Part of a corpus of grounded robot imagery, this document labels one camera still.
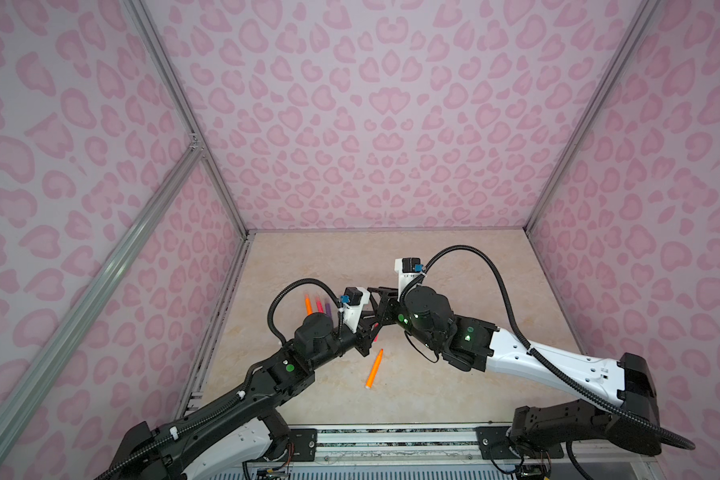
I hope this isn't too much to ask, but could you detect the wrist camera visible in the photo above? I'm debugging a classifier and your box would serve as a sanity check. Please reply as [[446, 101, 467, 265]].
[[340, 287, 370, 333], [394, 257, 424, 299]]

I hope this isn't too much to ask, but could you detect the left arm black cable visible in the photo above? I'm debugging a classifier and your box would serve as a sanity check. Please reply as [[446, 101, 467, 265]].
[[95, 277, 343, 480]]

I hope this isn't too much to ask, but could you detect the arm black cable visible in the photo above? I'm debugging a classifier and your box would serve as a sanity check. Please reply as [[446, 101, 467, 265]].
[[95, 277, 343, 480], [419, 244, 697, 480]]

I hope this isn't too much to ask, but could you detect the aluminium diagonal wall bar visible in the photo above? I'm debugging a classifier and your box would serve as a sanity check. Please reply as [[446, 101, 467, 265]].
[[0, 146, 203, 466]]

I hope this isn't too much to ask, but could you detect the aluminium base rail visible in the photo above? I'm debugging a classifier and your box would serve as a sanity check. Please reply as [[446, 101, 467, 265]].
[[137, 422, 667, 480]]

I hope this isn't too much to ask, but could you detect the aluminium corner post left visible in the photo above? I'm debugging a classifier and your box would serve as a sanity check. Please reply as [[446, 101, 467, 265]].
[[121, 0, 249, 239]]

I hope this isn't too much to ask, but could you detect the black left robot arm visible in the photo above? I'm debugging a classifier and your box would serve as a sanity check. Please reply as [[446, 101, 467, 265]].
[[98, 309, 397, 479]]

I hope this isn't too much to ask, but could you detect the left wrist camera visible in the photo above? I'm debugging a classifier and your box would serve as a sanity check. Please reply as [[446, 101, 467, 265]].
[[340, 287, 370, 333]]

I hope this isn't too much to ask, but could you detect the orange pen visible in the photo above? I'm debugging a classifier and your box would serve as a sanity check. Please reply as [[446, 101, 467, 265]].
[[365, 349, 384, 389]]

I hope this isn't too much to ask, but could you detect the aluminium corner post right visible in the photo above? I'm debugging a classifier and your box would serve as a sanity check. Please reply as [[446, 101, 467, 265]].
[[523, 0, 663, 237]]

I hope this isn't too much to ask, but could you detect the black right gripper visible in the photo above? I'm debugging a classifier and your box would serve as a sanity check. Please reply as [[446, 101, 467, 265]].
[[362, 286, 442, 350]]

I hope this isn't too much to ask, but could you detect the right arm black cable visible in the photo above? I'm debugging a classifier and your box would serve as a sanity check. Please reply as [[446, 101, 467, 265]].
[[419, 244, 697, 480]]

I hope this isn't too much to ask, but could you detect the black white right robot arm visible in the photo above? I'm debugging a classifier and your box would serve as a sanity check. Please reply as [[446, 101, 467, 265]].
[[358, 287, 662, 456]]

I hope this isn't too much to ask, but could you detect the aluminium corner post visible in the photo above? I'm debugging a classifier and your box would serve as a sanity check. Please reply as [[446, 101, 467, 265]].
[[121, 0, 249, 239], [523, 0, 663, 237]]

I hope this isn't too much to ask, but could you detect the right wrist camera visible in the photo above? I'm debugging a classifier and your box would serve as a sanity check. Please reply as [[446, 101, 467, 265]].
[[394, 257, 424, 299]]

